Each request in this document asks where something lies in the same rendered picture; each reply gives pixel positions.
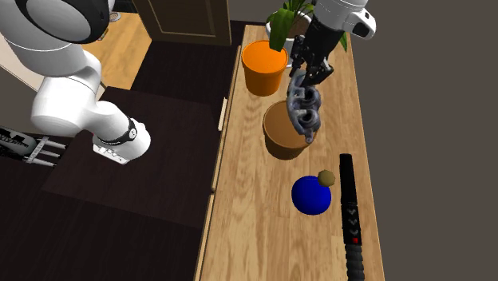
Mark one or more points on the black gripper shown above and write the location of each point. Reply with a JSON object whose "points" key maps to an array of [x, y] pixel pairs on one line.
{"points": [[322, 39]]}

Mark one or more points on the grey metallic knotted figure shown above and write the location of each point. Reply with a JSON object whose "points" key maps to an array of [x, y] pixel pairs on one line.
{"points": [[305, 107]]}

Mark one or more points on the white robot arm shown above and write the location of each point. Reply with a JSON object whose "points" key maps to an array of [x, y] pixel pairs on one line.
{"points": [[66, 113]]}

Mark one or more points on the orange pot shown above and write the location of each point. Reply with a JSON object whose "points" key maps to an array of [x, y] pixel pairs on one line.
{"points": [[264, 70]]}

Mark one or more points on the green plant in white pot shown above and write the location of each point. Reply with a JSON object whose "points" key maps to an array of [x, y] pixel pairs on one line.
{"points": [[282, 23]]}

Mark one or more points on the brown pot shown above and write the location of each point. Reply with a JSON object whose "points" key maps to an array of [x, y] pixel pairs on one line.
{"points": [[280, 132]]}

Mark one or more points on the brown wooden door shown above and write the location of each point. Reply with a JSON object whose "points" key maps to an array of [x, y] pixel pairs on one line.
{"points": [[186, 19]]}

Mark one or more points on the blue round bottle brown stopper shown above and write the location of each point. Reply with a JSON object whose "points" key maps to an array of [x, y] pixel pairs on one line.
{"points": [[310, 196]]}

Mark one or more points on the black remote control red button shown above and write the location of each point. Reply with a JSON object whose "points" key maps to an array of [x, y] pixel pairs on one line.
{"points": [[349, 194]]}

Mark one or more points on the light wooden chest of drawers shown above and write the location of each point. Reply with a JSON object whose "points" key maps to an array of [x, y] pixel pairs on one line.
{"points": [[249, 222]]}

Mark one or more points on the black white object grey prongs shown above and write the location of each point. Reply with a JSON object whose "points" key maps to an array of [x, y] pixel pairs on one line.
{"points": [[23, 148]]}

